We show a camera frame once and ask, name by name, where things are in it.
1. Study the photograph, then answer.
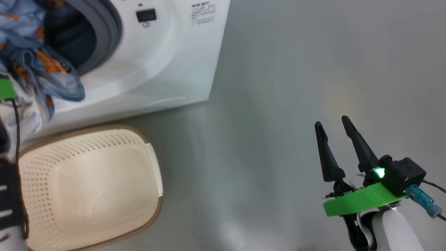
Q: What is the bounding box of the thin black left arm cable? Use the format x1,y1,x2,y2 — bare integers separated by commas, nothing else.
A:
10,99,21,164

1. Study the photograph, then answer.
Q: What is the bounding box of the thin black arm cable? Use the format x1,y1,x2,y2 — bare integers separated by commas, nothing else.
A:
423,180,446,221
10,99,21,164

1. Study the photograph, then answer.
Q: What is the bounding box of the white front-load washing machine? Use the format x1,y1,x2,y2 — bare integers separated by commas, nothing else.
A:
0,0,231,142

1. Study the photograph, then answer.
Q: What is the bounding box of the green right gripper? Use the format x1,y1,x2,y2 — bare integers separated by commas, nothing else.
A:
314,116,408,251

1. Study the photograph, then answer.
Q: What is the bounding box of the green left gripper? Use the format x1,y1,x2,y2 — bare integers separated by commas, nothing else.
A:
0,78,17,101

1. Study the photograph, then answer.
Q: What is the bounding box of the round white filter cover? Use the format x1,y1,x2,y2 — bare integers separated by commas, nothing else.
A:
146,96,189,109

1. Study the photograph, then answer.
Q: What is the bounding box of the teal camera cable connector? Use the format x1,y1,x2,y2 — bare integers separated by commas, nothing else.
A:
406,185,443,218

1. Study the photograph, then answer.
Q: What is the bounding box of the grey rubber door gasket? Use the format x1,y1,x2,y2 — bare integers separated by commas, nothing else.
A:
66,0,123,75

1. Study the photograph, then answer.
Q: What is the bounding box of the cream perforated plastic laundry basket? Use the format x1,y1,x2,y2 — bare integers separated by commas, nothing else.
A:
17,125,164,251

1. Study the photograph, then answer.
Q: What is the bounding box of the pale grey printed garment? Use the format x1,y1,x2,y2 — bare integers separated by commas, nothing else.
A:
0,71,49,154

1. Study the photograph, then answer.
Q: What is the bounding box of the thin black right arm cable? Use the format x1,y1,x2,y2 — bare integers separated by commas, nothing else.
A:
423,180,446,221

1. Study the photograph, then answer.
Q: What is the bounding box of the blue bear print garment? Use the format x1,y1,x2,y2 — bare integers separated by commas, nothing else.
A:
0,0,86,121

